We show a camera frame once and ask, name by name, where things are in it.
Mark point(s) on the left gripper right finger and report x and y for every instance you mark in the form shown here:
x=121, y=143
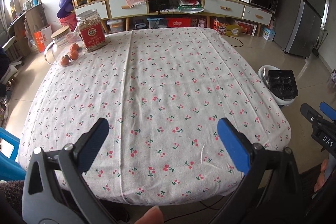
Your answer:
x=252, y=159

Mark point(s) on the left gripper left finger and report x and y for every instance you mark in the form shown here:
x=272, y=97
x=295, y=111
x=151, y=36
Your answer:
x=75, y=159

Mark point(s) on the black plastic tray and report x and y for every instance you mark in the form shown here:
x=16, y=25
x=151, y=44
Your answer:
x=282, y=84

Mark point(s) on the white trash bin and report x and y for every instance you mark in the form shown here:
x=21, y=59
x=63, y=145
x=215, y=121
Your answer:
x=263, y=74

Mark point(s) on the right hand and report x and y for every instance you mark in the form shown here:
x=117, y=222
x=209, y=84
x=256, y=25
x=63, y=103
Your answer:
x=322, y=176

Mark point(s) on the left hand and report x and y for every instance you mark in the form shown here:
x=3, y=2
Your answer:
x=153, y=216

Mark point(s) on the grey refrigerator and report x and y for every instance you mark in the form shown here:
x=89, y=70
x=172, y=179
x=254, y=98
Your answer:
x=298, y=23

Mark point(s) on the cherry print tablecloth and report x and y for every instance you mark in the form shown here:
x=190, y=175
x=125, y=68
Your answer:
x=162, y=93

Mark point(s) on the glass jar wooden lid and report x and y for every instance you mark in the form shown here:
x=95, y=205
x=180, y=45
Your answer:
x=62, y=39

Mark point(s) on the yellow cardboard box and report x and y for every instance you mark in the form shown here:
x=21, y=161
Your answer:
x=232, y=30

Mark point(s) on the red label nut jar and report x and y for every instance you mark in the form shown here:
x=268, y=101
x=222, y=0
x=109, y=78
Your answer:
x=91, y=30

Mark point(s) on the red gift box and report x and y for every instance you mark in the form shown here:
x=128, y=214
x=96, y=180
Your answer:
x=178, y=22

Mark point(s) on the wooden tv cabinet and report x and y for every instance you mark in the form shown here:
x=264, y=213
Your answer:
x=115, y=9

